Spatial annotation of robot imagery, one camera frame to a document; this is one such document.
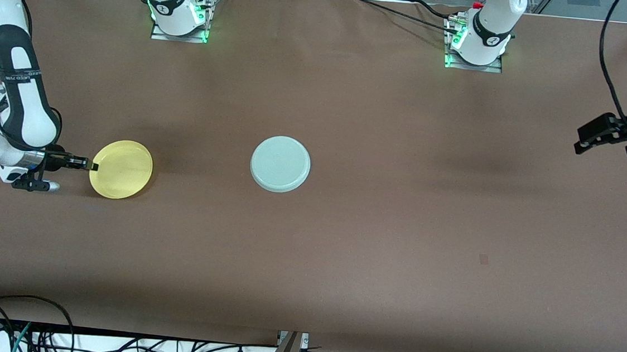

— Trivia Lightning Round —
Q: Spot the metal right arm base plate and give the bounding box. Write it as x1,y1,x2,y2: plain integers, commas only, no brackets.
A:
149,0,216,45

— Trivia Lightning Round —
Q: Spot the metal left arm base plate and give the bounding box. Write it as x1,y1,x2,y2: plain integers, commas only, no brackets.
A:
442,13,507,74

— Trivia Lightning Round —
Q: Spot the black looped cable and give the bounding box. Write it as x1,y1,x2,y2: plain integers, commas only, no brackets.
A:
0,292,78,352

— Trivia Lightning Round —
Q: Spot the teal cable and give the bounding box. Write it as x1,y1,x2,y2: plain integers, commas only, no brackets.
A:
11,320,33,352

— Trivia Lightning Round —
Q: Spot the brown table cover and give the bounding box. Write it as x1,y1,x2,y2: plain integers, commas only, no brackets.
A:
0,0,627,352

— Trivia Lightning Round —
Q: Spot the light green plate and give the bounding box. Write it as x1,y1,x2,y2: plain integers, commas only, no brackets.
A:
248,133,314,196

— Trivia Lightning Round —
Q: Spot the yellow plate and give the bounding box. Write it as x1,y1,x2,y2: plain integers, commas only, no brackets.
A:
87,137,156,202

